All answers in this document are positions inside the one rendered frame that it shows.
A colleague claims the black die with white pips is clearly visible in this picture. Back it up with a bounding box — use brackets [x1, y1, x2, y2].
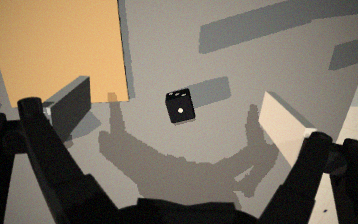
[165, 89, 196, 123]

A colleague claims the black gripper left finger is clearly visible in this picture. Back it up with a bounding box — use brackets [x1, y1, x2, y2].
[0, 75, 135, 224]

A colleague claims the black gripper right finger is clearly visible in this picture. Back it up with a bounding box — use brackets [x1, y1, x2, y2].
[255, 91, 358, 224]

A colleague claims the orange flat mat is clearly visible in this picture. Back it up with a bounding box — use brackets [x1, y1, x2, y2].
[0, 0, 129, 108]

